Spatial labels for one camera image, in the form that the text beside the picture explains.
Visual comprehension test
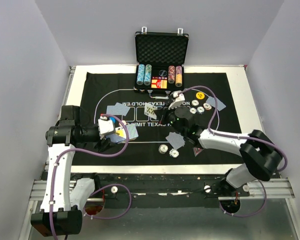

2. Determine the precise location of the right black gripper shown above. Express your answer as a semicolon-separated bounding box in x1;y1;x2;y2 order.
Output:
154;101;186;136

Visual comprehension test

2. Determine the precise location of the blue round blind button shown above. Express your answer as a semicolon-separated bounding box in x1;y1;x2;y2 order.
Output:
109;117;116;123

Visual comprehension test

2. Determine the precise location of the yellow round blind button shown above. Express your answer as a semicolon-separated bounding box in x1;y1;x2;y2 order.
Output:
195;92;205;100

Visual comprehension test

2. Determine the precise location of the blue backed card deck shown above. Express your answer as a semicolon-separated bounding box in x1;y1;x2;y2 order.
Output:
126;123;139;141

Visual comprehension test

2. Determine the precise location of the ten of clubs card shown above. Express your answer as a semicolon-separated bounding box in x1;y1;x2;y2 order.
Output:
143;102;158;120

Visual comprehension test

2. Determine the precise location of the triangular dealer button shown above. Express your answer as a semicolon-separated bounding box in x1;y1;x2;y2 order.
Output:
192;147;203;157

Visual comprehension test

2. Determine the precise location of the grey white chip stack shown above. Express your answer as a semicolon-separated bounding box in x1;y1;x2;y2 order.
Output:
158;144;169;154

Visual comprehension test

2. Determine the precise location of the playing card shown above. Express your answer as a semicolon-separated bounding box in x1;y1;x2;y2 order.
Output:
165;132;184;149

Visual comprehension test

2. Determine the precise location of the blue white chip stack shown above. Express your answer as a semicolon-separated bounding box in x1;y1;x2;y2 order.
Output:
169;148;180;158

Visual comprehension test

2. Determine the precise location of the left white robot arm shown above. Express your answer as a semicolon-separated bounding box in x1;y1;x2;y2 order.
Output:
30;105;115;237

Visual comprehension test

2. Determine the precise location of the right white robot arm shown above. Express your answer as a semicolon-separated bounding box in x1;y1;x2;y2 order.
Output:
155;106;284;196

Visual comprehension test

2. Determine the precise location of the black poker table mat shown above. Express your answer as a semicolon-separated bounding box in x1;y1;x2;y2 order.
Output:
72;73;243;166

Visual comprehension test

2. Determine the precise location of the red card deck in case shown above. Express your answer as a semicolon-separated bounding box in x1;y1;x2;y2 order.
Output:
150;76;168;89

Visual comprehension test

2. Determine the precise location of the orange chip row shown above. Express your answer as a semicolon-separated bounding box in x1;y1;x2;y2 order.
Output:
175;66;183;87

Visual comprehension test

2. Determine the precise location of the red purple chip row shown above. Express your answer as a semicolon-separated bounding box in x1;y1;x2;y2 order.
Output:
168;65;176;84

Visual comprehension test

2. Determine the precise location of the teal grey chip row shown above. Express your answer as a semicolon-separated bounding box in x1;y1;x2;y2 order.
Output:
143;64;152;86

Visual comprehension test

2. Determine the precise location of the light blue chip row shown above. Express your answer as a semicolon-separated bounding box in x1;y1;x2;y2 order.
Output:
136;64;146;86

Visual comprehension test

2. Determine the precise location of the black aluminium chip case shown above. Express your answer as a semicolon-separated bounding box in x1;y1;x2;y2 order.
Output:
133;26;190;95

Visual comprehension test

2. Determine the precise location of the white table board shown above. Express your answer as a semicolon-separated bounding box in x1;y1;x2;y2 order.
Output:
63;64;263;175

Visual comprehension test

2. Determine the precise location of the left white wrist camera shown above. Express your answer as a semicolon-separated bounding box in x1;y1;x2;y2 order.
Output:
97;116;116;136

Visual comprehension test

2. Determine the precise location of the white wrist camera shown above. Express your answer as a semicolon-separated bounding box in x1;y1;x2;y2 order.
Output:
97;116;116;136
168;90;185;110

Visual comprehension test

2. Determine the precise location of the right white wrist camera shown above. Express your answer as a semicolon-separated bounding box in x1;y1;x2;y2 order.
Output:
168;90;185;110

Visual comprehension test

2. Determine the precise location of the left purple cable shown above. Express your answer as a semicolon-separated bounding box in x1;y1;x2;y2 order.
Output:
49;113;132;240

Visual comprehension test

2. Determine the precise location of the purple cable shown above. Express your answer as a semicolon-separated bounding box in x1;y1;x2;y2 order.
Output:
49;113;132;240
176;85;289;218

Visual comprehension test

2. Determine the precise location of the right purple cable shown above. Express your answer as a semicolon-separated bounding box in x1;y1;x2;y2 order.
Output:
176;85;289;218

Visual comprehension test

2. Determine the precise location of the aluminium mounting rail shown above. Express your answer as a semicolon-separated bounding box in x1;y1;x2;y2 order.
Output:
29;178;295;201

